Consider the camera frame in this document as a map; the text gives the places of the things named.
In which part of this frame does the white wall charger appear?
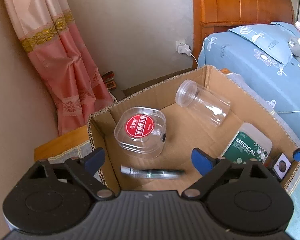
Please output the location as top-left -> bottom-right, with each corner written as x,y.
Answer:
175,39 -> 192,56

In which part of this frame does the clear case red label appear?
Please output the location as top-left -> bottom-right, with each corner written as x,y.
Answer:
114,107 -> 167,159

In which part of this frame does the wooden headboard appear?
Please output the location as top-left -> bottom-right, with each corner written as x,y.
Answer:
192,0 -> 295,57

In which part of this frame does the light blue pillow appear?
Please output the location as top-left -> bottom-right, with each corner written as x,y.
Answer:
228,22 -> 300,67

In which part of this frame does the black white cube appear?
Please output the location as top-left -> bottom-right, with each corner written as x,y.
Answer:
269,153 -> 291,182

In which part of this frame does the brown cardboard box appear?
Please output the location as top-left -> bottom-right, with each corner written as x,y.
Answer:
88,65 -> 300,192

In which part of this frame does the correction tape dispenser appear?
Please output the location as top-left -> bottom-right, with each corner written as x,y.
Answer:
120,166 -> 185,179

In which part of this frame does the clear plastic jar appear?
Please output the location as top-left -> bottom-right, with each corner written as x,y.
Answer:
175,80 -> 231,127

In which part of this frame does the white green medical bottle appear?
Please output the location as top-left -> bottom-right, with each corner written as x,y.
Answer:
221,122 -> 273,164

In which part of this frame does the pink curtain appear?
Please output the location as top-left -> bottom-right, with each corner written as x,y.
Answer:
4,0 -> 113,134

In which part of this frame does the blue floral bed sheet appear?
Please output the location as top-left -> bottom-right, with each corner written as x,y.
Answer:
197,24 -> 300,240

